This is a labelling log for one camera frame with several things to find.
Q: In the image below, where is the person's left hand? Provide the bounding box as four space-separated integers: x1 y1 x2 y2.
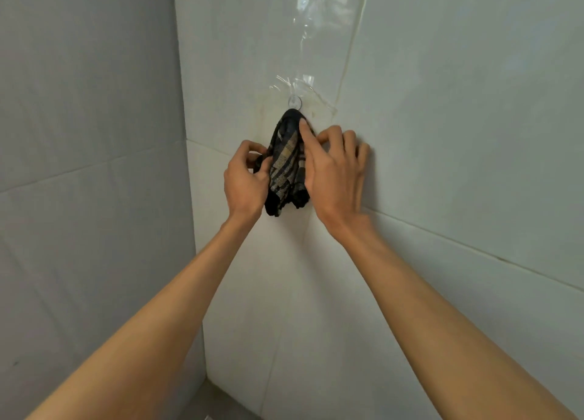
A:
223 140 273 227

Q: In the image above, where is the person's right hand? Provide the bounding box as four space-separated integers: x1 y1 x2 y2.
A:
299 117 377 246

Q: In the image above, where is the black striped cleaning cloth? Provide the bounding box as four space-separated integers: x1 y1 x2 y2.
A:
253 108 316 219

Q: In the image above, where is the person's left forearm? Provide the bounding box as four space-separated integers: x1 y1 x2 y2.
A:
27 212 263 420

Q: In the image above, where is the person's right forearm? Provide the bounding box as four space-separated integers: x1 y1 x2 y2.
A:
339 228 580 420

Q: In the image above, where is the clear adhesive wall hook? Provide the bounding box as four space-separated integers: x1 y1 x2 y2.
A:
269 73 338 117

